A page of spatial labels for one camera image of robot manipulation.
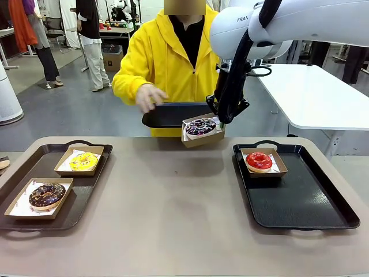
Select person's right hand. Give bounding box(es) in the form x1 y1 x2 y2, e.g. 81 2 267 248
135 84 170 113

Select brown cardboard carton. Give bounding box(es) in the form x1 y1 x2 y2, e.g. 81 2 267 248
103 46 126 72

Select yellow sprinkled donut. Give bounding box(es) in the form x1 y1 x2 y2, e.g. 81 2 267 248
69 152 99 171

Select background table with toys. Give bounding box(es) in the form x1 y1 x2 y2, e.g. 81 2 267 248
99 20 136 58

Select black cable sleeve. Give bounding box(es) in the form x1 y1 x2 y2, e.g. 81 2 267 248
218 0 283 125

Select person's right forearm yellow sleeve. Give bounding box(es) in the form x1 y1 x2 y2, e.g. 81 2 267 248
111 71 145 106

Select chocolate donut orange sprinkles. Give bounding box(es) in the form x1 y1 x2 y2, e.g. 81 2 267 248
28 183 66 211

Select figure black top beige trousers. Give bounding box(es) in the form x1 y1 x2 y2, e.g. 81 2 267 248
75 0 112 92

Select black hand-held tray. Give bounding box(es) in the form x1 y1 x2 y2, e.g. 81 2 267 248
141 101 220 129

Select person in yellow hoodie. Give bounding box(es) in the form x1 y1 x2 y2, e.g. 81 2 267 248
111 0 226 138

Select red glazed donut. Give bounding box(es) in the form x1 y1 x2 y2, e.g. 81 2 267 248
245 152 273 173

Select figure in orange and grey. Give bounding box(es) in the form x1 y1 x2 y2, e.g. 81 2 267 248
8 0 64 87

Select brown plastic serving tray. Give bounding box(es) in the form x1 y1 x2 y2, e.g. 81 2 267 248
0 140 114 231

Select dark donut pink white sprinkles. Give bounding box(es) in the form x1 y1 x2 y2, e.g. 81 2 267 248
184 117 217 140

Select white side table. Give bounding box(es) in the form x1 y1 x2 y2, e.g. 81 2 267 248
253 63 369 158

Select kraft cardboard food box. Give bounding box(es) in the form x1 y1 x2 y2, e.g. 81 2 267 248
240 147 288 178
181 113 226 148
4 177 74 220
54 145 105 177

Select black plastic serving tray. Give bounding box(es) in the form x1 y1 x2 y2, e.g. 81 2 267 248
232 140 361 231

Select white cylindrical floor unit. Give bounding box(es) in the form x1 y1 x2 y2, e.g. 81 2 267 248
0 62 25 125

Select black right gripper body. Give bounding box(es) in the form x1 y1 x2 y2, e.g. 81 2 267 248
216 68 250 123

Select figure in dark trousers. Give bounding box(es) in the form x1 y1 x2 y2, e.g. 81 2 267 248
341 46 369 85

